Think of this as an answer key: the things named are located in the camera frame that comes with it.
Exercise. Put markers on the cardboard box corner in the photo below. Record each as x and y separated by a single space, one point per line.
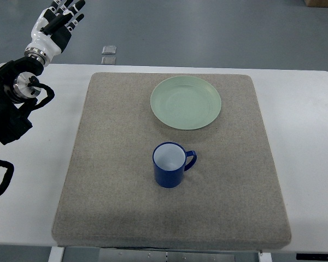
316 3

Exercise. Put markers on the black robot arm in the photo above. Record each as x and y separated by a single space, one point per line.
21 93

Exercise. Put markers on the blue enamel cup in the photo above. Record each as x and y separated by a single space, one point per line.
170 161

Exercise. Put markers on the lower floor socket plate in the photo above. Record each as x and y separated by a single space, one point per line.
108 60

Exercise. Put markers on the metal table frame bar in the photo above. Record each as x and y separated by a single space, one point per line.
143 255

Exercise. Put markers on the beige fabric mat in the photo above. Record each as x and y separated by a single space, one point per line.
229 200

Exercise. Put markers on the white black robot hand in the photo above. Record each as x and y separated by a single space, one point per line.
53 30

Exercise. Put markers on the light green plate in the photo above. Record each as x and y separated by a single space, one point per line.
185 102

